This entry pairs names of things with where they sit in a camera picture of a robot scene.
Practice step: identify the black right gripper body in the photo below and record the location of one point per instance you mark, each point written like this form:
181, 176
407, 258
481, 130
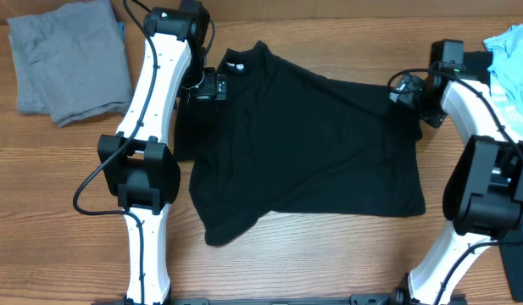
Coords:
427, 115

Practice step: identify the blue cloth under grey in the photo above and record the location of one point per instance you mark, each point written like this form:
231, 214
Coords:
121, 26

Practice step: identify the light blue t-shirt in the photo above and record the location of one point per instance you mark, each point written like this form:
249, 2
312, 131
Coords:
506, 72

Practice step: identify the black t-shirt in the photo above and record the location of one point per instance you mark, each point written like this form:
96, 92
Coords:
290, 141

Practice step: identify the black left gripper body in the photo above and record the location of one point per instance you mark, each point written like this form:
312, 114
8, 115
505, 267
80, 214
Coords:
212, 89

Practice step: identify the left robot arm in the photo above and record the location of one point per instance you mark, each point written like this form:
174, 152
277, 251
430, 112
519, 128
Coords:
140, 170

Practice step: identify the black garment at right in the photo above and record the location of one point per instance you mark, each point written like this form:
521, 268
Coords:
476, 64

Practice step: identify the folded grey cloth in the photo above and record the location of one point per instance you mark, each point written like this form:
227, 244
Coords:
70, 63

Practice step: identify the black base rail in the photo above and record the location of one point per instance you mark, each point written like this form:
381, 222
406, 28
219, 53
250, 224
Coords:
355, 299

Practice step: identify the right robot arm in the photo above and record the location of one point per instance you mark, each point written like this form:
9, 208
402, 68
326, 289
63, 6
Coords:
483, 199

